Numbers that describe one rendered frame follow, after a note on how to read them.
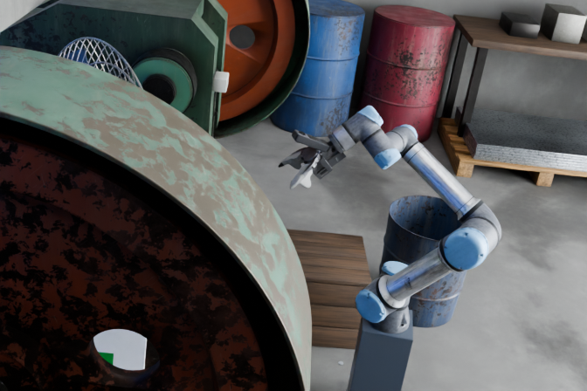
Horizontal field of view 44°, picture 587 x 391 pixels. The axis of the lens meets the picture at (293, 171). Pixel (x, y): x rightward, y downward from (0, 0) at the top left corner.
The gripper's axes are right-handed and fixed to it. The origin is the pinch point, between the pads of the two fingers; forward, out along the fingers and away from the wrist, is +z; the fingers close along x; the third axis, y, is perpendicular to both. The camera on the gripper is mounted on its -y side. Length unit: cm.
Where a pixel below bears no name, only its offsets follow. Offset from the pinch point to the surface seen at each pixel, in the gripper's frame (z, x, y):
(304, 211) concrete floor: 19, 151, 119
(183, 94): 5.3, -10.6, -45.3
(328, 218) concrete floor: 10, 142, 126
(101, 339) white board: 78, -4, 6
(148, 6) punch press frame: 0, 12, -64
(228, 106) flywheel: 3.9, 49.0, -8.3
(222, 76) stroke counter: -4.8, 1.9, -37.8
